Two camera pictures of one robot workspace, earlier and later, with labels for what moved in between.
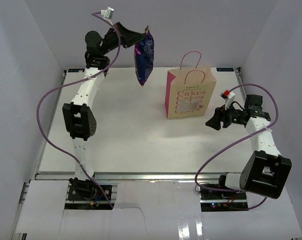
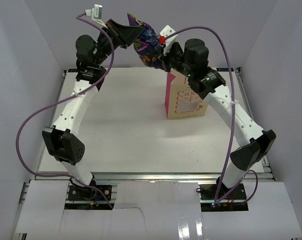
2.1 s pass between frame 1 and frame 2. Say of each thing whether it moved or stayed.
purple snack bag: moved
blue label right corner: stayed
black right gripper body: moved
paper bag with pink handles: stayed
